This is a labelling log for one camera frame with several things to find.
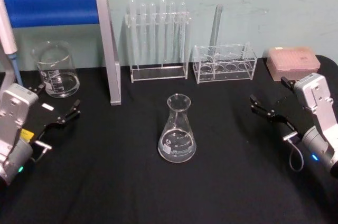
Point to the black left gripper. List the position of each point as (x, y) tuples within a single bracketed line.
[(43, 117)]

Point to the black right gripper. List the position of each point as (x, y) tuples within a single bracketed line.
[(289, 109)]

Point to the clear glass conical flask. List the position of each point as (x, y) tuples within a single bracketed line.
[(177, 144)]

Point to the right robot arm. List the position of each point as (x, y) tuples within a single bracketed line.
[(315, 97)]

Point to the clear glass beaker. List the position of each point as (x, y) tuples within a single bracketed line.
[(59, 81)]

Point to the pink pipette tip box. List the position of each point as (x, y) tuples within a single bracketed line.
[(291, 60)]

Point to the clear acrylic test tube rack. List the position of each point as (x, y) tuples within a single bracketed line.
[(224, 74)]

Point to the white and blue pipette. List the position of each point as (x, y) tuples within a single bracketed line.
[(7, 31)]

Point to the grey stand with blue bar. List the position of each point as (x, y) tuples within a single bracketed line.
[(52, 8)]

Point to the clear glass test tube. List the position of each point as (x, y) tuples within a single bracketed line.
[(217, 23)]

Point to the clear acrylic pipette rack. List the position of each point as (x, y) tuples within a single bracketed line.
[(158, 74)]

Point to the black table cloth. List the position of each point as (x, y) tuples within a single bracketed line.
[(132, 181)]

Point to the clear plastic transfer pipette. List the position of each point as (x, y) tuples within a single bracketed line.
[(132, 6), (163, 6), (142, 10), (172, 10), (152, 10), (182, 10)]

